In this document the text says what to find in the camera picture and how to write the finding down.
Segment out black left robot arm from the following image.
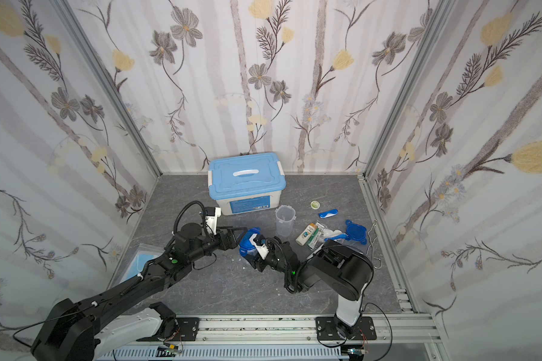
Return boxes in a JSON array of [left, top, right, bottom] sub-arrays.
[[30, 202, 247, 360]]

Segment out small round green soap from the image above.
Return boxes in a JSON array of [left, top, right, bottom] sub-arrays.
[[310, 201, 321, 210]]

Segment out white slotted cable duct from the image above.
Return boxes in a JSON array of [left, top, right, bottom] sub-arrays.
[[99, 344, 349, 360]]

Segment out blue lidded clear jar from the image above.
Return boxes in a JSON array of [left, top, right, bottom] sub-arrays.
[[239, 227, 266, 263], [276, 205, 296, 238]]

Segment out blue jar lid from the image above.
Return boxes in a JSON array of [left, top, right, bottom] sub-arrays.
[[346, 220, 368, 245]]

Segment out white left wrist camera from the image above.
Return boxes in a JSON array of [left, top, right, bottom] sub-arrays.
[[205, 207, 222, 235]]

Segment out bagged blue face masks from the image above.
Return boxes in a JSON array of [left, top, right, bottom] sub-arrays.
[[114, 244, 164, 285]]

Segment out small blue tube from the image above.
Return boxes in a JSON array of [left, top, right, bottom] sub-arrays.
[[318, 209, 339, 219]]

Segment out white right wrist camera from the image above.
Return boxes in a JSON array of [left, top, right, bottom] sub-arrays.
[[250, 240, 269, 260]]

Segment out blue lidded white storage box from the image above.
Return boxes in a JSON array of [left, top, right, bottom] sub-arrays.
[[208, 153, 286, 216]]

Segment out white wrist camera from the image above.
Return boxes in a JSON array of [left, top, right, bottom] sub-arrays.
[[205, 207, 222, 235], [250, 240, 269, 260]]

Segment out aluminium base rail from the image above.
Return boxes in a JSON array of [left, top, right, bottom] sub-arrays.
[[67, 313, 444, 361]]

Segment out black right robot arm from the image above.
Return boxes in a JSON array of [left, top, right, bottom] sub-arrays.
[[248, 238, 375, 341]]

